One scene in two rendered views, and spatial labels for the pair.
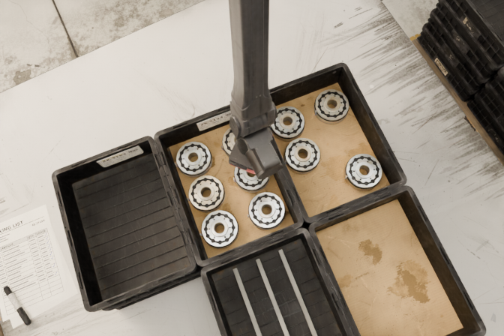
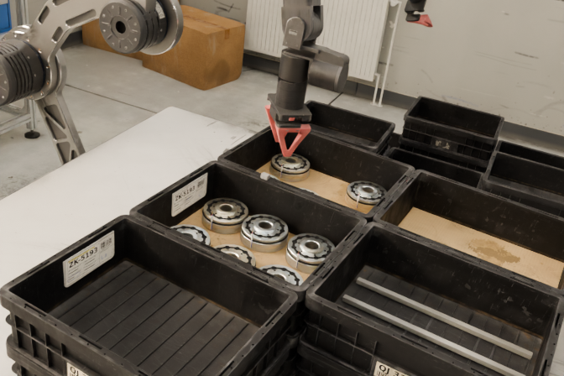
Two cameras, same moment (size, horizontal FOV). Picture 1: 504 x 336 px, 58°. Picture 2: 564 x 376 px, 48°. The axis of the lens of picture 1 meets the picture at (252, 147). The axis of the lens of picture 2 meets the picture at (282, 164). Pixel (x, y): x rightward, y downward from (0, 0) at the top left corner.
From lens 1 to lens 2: 1.07 m
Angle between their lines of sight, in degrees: 51
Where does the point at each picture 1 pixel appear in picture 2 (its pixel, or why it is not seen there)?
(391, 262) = (461, 247)
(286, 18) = (169, 158)
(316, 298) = (435, 302)
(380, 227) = (423, 228)
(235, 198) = (264, 262)
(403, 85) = not seen: hidden behind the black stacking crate
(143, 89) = (33, 254)
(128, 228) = (150, 344)
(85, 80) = not seen: outside the picture
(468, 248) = not seen: hidden behind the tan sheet
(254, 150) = (321, 53)
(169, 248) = (228, 338)
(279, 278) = (382, 305)
